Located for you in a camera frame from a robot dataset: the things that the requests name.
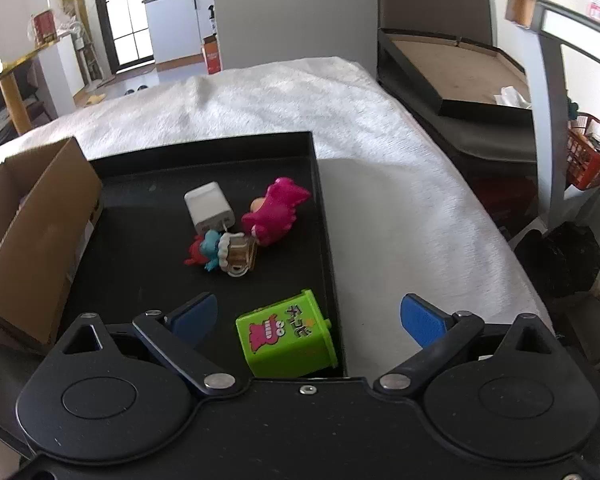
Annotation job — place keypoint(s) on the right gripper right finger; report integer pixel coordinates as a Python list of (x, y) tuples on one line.
[(442, 337)]

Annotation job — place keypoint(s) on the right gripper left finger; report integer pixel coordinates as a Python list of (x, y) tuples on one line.
[(172, 338)]

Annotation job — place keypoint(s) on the red blue beer mug figurine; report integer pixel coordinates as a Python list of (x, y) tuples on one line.
[(232, 253)]

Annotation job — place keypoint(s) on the green toy cube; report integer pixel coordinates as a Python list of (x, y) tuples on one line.
[(289, 339)]

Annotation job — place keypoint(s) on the pink dinosaur figurine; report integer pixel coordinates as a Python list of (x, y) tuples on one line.
[(276, 212)]

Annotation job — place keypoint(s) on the white fluffy blanket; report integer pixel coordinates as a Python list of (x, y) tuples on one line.
[(389, 213)]

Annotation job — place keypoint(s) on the white usb charger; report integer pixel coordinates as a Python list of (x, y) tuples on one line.
[(209, 208)]

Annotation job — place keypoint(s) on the black shallow tray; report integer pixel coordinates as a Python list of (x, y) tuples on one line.
[(134, 260)]

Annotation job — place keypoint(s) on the brown cardboard box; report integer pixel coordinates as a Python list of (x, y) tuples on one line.
[(49, 199)]

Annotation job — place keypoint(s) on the red plastic basket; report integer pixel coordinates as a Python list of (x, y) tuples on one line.
[(583, 152)]

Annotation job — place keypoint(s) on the white crumpled tissue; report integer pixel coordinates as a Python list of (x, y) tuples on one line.
[(511, 97)]

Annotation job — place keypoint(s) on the yellow cloth on floor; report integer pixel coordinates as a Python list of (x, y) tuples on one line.
[(94, 99)]

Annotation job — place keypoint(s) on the black slippers pair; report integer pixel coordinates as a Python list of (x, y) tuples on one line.
[(138, 89)]

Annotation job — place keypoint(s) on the brown lined black tray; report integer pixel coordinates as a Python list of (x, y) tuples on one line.
[(457, 77)]

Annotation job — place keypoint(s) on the gold round side table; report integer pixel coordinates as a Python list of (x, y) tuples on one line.
[(11, 94)]

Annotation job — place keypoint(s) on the orange red carton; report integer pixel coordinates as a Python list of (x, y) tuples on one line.
[(211, 52)]

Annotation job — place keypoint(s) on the dark chair with tray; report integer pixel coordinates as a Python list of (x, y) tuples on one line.
[(497, 161)]

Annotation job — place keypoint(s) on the white kitchen cabinet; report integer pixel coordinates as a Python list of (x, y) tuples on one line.
[(177, 29)]

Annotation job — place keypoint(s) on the red label canister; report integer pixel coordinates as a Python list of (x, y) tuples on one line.
[(43, 27)]

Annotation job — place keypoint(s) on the grey metal frame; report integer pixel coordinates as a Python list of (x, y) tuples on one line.
[(544, 28)]

